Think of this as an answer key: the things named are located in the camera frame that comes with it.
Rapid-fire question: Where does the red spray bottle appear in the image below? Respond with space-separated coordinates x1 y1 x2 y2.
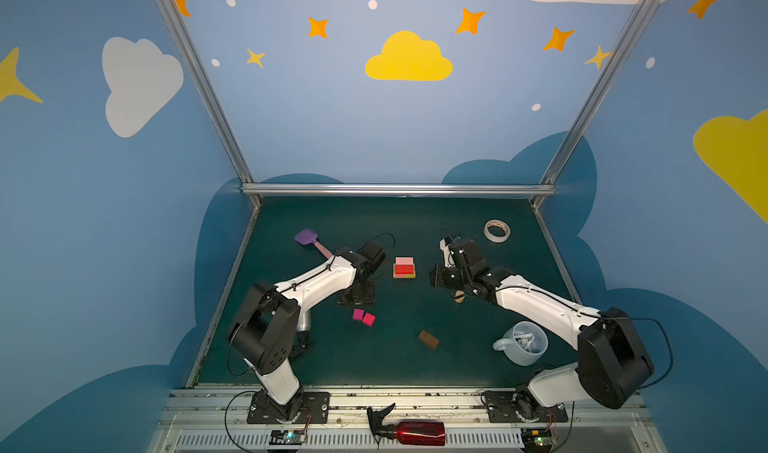
366 403 447 447

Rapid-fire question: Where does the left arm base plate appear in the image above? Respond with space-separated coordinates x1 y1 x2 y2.
246 389 330 424

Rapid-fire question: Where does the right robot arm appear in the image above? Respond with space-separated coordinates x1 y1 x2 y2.
429 264 655 409

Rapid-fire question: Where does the purple pink toy spatula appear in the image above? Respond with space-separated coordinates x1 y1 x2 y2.
294 228 333 259

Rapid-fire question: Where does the red wood block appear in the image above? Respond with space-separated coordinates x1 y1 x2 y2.
394 264 415 275

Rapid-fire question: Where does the aluminium corner post left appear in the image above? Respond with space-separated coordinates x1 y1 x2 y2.
154 0 254 187

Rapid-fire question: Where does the dark pink cube block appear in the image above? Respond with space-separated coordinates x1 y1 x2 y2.
362 313 376 326

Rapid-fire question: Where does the silver metal can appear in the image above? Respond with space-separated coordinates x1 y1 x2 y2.
297 309 312 332

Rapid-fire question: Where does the white tape roll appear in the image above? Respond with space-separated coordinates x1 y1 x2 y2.
483 219 511 243

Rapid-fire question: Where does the right controller board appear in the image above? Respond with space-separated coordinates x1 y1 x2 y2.
521 429 556 453

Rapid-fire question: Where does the controller board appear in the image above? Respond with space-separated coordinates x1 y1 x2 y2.
269 430 307 447
521 429 556 453

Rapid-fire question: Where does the light blue mug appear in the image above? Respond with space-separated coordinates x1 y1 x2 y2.
492 321 549 367

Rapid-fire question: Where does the aluminium corner post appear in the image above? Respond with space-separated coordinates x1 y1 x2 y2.
154 0 254 187
539 0 662 195

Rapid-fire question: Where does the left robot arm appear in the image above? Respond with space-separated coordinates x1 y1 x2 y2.
227 242 386 422

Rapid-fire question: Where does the left controller board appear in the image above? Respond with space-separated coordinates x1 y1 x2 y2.
269 430 307 447

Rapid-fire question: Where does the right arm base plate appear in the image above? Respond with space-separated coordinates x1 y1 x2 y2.
481 390 569 423

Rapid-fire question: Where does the aluminium frame rail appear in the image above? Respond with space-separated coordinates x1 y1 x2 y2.
241 182 555 197

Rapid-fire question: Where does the brown wood block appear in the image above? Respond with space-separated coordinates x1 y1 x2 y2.
418 330 440 350

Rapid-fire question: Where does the aluminium corner post right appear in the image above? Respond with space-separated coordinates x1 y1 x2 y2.
539 0 662 195

